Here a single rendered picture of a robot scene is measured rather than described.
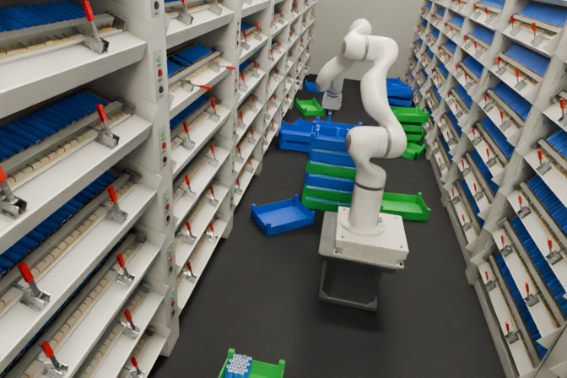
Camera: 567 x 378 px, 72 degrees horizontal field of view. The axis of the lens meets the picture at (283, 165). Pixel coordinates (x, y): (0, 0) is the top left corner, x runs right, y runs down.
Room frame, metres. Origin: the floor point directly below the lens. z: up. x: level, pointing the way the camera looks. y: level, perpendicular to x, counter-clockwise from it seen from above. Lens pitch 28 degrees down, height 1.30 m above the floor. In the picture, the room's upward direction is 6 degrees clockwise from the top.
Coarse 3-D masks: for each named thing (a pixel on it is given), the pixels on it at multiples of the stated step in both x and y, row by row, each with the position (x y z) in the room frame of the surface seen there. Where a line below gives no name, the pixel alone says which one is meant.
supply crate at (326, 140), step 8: (312, 128) 2.11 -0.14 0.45; (320, 128) 2.16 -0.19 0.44; (328, 128) 2.16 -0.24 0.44; (336, 128) 2.15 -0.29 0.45; (312, 136) 1.97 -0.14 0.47; (320, 136) 2.13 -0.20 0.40; (328, 136) 2.14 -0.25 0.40; (344, 136) 2.15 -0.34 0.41; (312, 144) 1.97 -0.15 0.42; (320, 144) 1.97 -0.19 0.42; (328, 144) 1.96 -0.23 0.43; (336, 144) 1.96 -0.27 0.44; (344, 144) 1.95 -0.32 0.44
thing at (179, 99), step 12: (204, 36) 1.62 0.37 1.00; (216, 48) 1.60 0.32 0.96; (228, 48) 1.61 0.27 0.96; (228, 60) 1.61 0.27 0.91; (204, 72) 1.38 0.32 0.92; (228, 72) 1.58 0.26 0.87; (204, 84) 1.28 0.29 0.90; (168, 96) 1.01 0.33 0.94; (180, 96) 1.12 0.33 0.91; (192, 96) 1.19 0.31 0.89; (180, 108) 1.10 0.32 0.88
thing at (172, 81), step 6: (216, 54) 1.55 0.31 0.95; (204, 60) 1.43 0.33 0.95; (210, 60) 1.47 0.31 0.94; (216, 60) 1.52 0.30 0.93; (192, 66) 1.32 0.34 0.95; (198, 66) 1.35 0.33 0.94; (204, 66) 1.42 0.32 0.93; (186, 72) 1.25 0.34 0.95; (192, 72) 1.30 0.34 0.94; (174, 78) 1.16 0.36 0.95; (192, 78) 1.26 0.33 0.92; (168, 84) 1.11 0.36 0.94; (174, 84) 1.16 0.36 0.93; (168, 90) 1.10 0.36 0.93; (174, 90) 1.12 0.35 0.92
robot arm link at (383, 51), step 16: (368, 48) 1.58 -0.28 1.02; (384, 48) 1.59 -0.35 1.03; (384, 64) 1.55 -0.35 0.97; (368, 80) 1.50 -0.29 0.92; (384, 80) 1.51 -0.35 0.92; (368, 96) 1.47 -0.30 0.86; (384, 96) 1.47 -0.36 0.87; (368, 112) 1.47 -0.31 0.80; (384, 112) 1.43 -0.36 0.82; (400, 128) 1.39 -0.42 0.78; (400, 144) 1.35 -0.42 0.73
